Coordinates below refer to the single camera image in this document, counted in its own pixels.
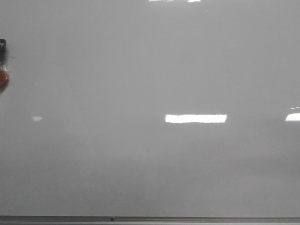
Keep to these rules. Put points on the white whiteboard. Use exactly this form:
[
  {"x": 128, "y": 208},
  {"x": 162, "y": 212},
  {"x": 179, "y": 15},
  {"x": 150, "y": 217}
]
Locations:
[{"x": 150, "y": 108}]

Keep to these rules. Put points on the grey aluminium whiteboard frame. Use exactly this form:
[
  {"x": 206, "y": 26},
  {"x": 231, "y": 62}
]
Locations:
[{"x": 103, "y": 220}]

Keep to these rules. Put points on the black whiteboard marker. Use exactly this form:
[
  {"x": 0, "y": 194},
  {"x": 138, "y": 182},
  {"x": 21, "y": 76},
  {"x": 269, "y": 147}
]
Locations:
[{"x": 3, "y": 48}]

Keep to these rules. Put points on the red magnet taped on marker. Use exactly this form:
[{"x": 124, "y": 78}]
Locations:
[{"x": 4, "y": 77}]

